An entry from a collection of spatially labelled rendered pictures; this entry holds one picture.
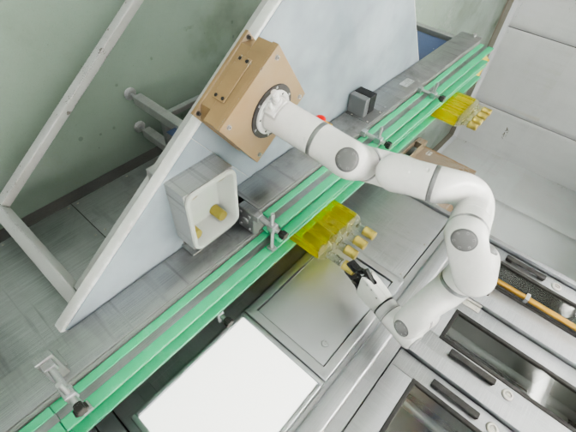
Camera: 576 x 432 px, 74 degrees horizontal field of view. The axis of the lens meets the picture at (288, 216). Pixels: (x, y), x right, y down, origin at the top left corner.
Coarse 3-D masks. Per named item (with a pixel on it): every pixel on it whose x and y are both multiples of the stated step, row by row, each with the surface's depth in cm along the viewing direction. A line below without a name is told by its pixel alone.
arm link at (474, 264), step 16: (448, 224) 79; (464, 224) 76; (480, 224) 76; (448, 240) 80; (464, 240) 77; (480, 240) 76; (448, 256) 82; (464, 256) 79; (480, 256) 77; (496, 256) 85; (448, 272) 92; (464, 272) 81; (480, 272) 79; (496, 272) 82; (464, 288) 83; (480, 288) 81
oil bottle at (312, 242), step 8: (296, 232) 130; (304, 232) 130; (312, 232) 130; (296, 240) 132; (304, 240) 128; (312, 240) 128; (320, 240) 128; (304, 248) 131; (312, 248) 128; (320, 248) 126; (328, 248) 126; (320, 256) 127
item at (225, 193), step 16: (224, 176) 102; (192, 192) 97; (208, 192) 113; (224, 192) 114; (192, 208) 111; (208, 208) 117; (224, 208) 120; (192, 224) 103; (208, 224) 117; (224, 224) 118; (208, 240) 114
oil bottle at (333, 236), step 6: (312, 222) 133; (318, 222) 134; (324, 222) 134; (312, 228) 132; (318, 228) 132; (324, 228) 132; (330, 228) 132; (324, 234) 130; (330, 234) 130; (336, 234) 130; (330, 240) 129; (336, 240) 129; (342, 240) 132; (336, 246) 130
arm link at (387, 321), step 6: (390, 312) 111; (396, 312) 110; (384, 318) 112; (390, 318) 110; (438, 318) 105; (384, 324) 112; (390, 324) 110; (432, 324) 103; (390, 330) 111; (396, 336) 109; (420, 336) 107; (402, 342) 108; (408, 342) 106; (414, 342) 107; (408, 348) 108
